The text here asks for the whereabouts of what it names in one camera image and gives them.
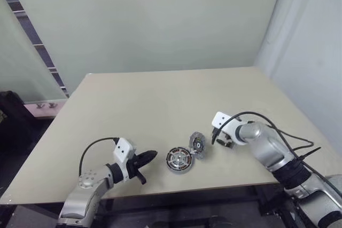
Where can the black equipment case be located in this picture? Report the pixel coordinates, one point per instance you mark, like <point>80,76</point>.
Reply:
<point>13,113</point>

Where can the dark slatted window strip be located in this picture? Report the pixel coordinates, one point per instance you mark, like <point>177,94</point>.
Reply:
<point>34,38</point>

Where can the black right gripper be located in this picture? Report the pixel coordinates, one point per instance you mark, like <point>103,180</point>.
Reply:
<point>225,142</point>

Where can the pink partition base ledge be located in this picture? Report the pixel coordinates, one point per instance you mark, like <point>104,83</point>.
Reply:
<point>42,111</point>

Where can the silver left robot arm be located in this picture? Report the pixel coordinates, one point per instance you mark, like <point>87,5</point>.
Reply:
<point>85,193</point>

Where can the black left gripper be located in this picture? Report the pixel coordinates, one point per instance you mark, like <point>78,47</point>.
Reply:
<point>135,169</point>

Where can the round motor circuit board disc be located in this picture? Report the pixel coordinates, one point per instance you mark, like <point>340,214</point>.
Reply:
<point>197,145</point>

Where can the metal glass clamp bracket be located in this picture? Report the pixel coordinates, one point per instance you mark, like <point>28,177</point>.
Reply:
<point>52,105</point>
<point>41,105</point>

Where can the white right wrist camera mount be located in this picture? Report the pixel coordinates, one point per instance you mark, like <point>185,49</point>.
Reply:
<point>221,119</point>

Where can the motor stator with copper windings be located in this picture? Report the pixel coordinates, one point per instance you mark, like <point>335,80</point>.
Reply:
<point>169,166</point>

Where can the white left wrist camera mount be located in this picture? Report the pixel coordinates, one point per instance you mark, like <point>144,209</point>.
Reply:
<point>123,152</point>

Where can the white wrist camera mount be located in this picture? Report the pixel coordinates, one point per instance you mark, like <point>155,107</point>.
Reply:
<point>221,119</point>
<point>123,152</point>

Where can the black table frame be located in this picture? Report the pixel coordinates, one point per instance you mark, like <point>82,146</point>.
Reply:
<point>173,206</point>

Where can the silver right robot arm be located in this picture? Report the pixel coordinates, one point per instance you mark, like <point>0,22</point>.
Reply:
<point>270,148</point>

